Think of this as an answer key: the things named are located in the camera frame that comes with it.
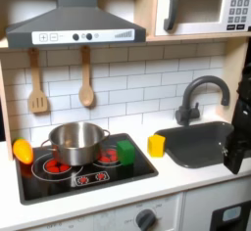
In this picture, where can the slotted wooden spatula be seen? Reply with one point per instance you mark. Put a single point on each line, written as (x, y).
(37, 101)

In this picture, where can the dark grey tap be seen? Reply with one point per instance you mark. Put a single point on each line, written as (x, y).
(191, 94)

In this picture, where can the black stove top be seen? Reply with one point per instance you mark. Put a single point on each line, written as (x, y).
(85, 179)

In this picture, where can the wooden spoon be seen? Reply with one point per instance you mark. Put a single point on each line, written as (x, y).
(86, 94)

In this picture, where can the green block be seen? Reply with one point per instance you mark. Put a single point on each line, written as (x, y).
(125, 152)

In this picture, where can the orange yellow toy vegetable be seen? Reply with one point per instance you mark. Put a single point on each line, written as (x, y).
(23, 150)

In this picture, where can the grey range hood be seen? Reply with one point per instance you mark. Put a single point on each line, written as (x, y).
(76, 23)

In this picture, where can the dark grey sink basin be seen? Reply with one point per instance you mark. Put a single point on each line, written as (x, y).
(196, 143)

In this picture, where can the grey oven knob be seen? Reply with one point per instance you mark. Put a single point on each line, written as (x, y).
(145, 219)

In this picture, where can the steel pot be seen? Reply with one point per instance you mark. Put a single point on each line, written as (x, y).
(76, 143)

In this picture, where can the white toy microwave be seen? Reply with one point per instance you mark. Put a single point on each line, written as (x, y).
(199, 8)

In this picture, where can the yellow block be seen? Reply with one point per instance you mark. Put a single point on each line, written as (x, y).
(156, 146)

